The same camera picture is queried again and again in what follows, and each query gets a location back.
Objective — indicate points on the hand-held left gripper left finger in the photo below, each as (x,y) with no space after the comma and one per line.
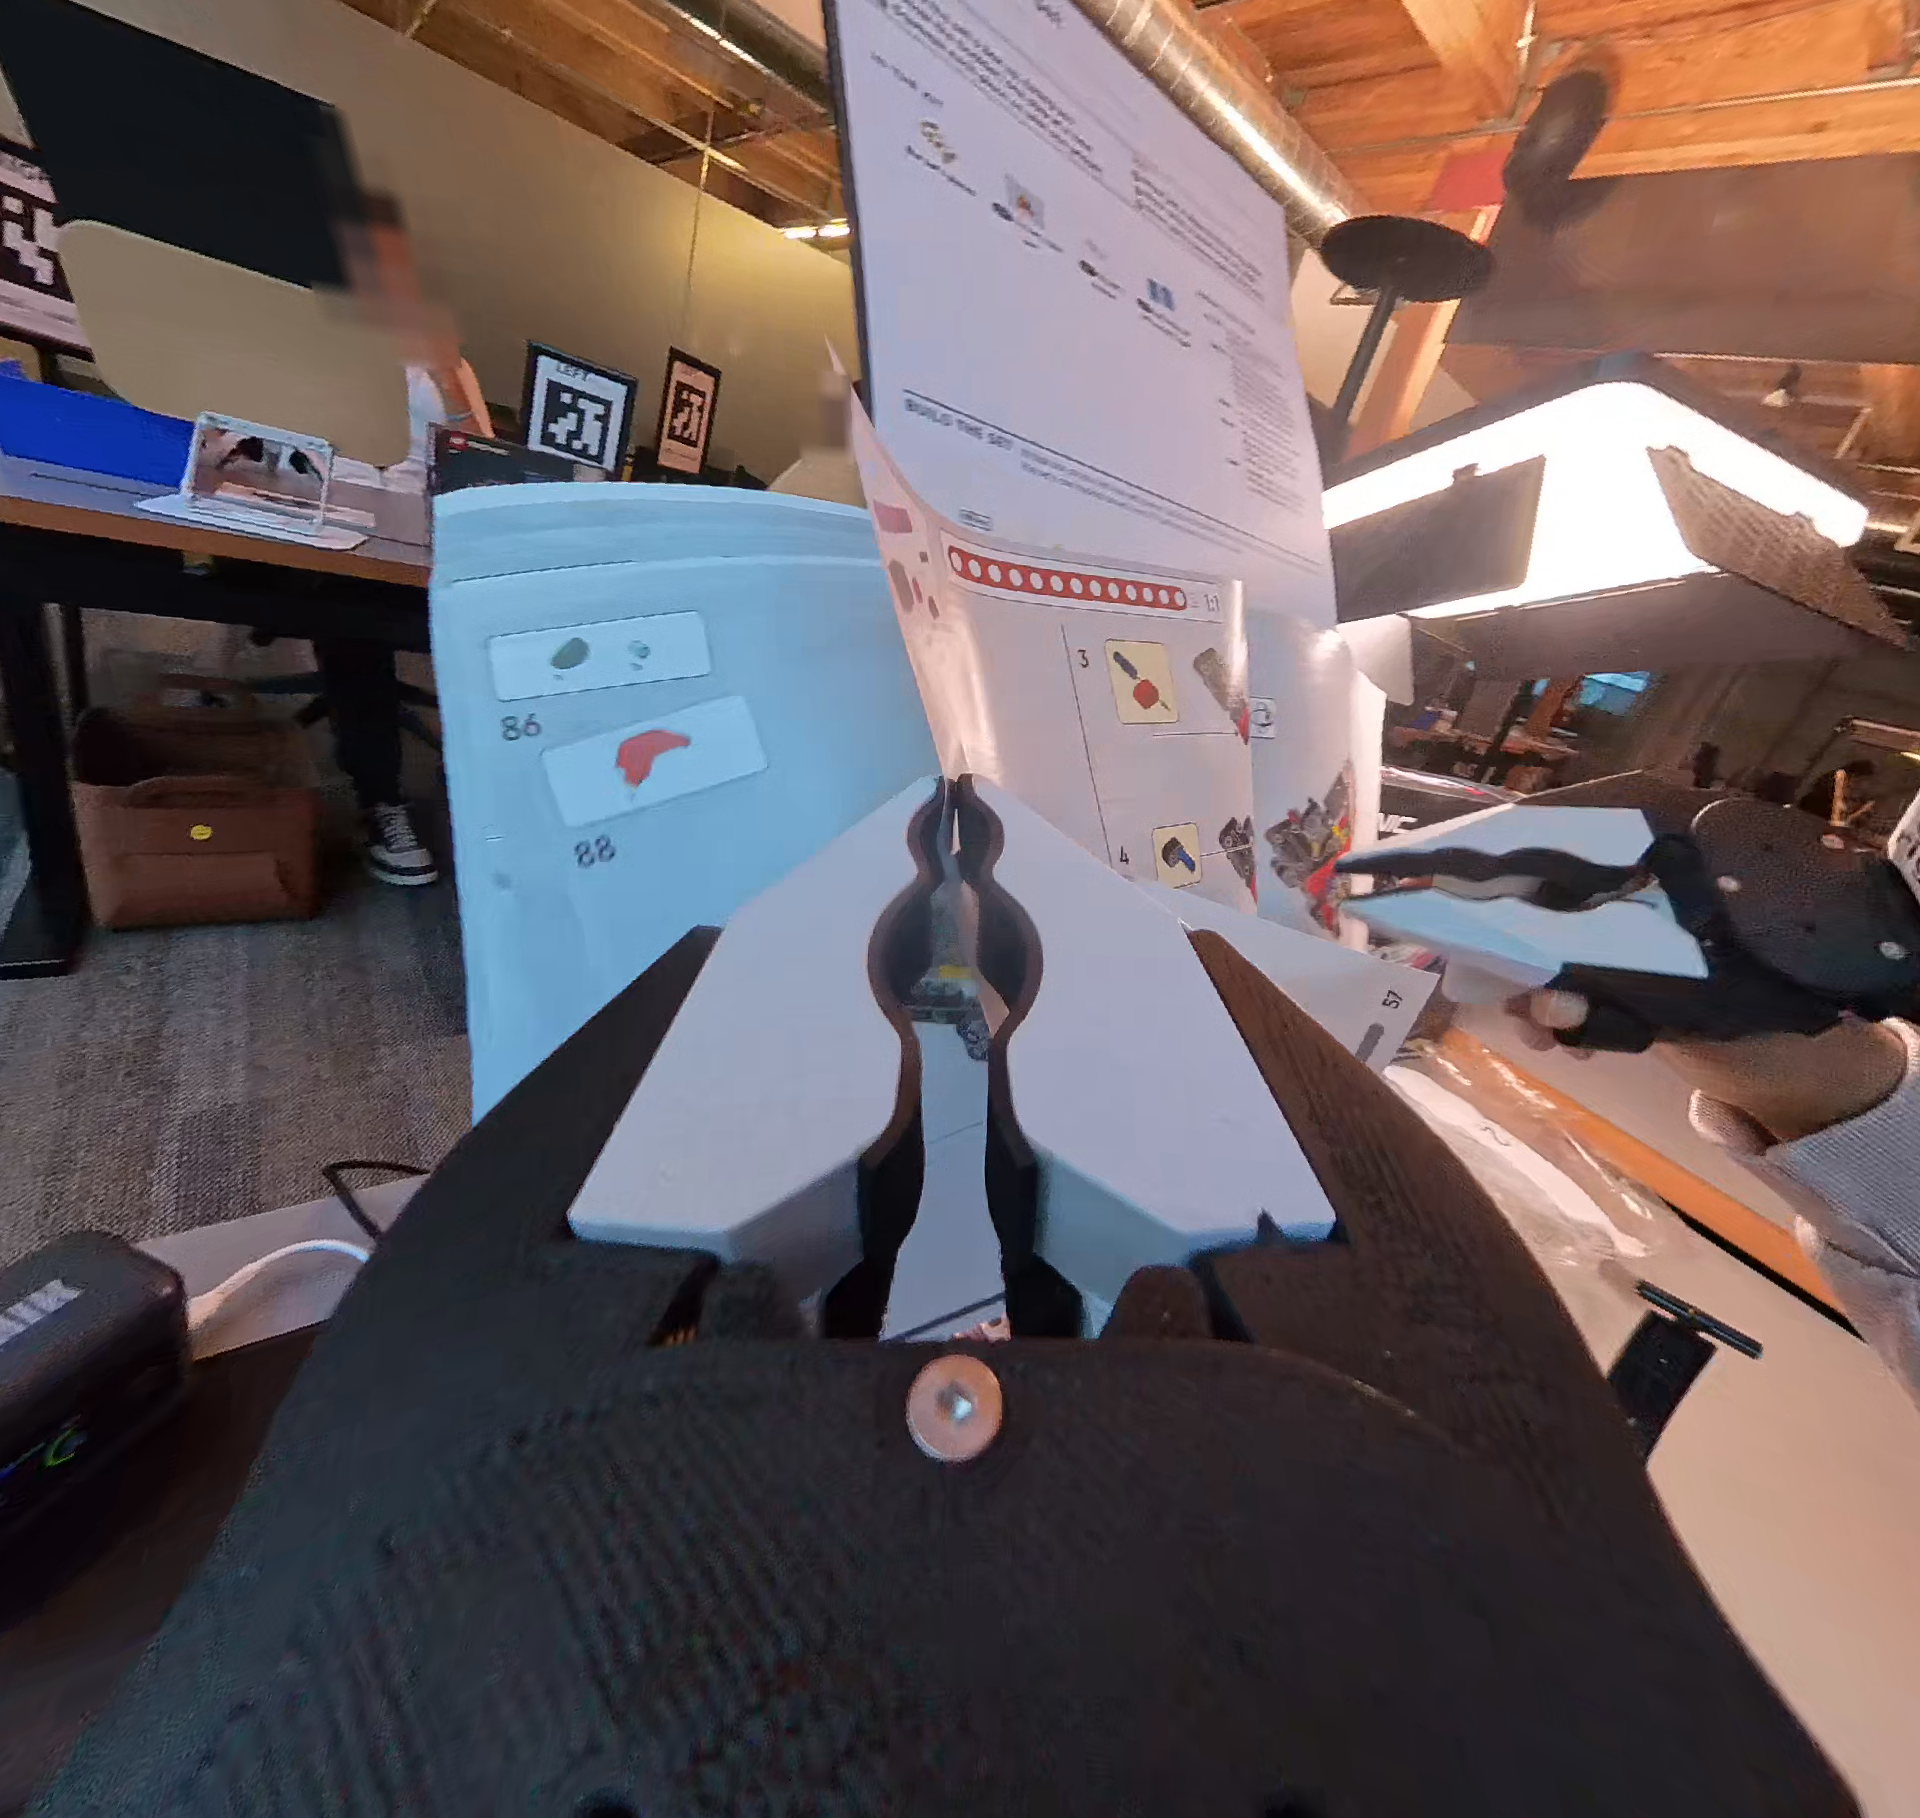
(737,1098)

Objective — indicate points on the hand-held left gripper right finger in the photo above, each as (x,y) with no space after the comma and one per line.
(1171,1098)

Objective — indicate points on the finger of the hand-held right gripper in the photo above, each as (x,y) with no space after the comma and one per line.
(1532,842)
(1532,942)

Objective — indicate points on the lego instruction booklet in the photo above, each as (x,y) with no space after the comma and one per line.
(676,572)

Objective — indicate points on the black lego connector piece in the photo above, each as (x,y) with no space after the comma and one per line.
(1695,1317)

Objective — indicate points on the person's right hand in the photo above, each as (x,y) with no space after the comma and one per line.
(1801,1084)

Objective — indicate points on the white labelled clear plastic bag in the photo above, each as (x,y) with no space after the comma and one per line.
(1515,1158)

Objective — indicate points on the black disc stand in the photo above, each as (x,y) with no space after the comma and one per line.
(1403,259)

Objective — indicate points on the brown cardboard box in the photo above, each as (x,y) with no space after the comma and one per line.
(195,829)

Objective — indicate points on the small marker sign board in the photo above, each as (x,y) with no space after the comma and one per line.
(687,415)
(579,410)

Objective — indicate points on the black power bank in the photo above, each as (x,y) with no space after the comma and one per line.
(77,1368)

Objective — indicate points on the white printed task sheet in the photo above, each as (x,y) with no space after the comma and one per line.
(1081,272)

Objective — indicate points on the clear acrylic stand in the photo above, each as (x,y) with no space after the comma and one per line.
(257,500)

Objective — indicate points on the brown edged desk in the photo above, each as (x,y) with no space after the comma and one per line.
(91,513)

